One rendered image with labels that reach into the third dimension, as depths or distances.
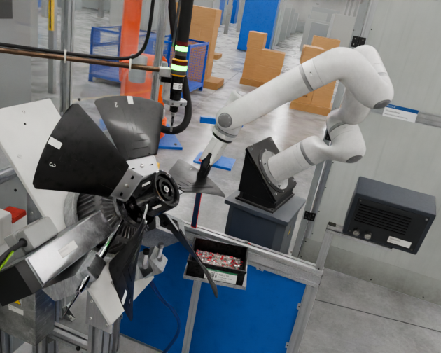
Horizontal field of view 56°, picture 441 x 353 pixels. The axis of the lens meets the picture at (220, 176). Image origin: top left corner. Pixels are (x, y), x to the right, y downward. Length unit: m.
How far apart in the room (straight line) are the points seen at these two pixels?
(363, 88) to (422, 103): 1.59
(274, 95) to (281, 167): 0.58
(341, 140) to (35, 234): 1.15
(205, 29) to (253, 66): 1.88
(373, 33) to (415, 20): 0.24
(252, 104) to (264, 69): 9.17
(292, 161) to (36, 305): 1.11
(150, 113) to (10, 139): 0.42
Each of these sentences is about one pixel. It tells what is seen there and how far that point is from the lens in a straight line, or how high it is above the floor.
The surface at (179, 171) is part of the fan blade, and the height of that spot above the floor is 1.17.
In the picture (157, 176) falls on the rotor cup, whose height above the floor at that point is 1.26.
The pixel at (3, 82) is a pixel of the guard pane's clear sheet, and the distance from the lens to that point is 1.74.
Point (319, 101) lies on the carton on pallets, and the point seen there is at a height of 0.23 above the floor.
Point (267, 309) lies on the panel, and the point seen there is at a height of 0.59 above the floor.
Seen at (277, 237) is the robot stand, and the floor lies 0.83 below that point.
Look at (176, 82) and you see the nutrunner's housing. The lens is 1.20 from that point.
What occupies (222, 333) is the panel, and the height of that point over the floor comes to 0.37.
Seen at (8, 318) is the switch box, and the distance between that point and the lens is 1.58.
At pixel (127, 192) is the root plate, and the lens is 1.20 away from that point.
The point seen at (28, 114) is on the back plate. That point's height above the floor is 1.34.
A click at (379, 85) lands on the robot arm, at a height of 1.59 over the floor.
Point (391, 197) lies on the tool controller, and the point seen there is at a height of 1.23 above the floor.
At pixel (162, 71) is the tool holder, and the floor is 1.54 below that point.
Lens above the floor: 1.74
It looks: 22 degrees down
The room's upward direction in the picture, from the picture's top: 10 degrees clockwise
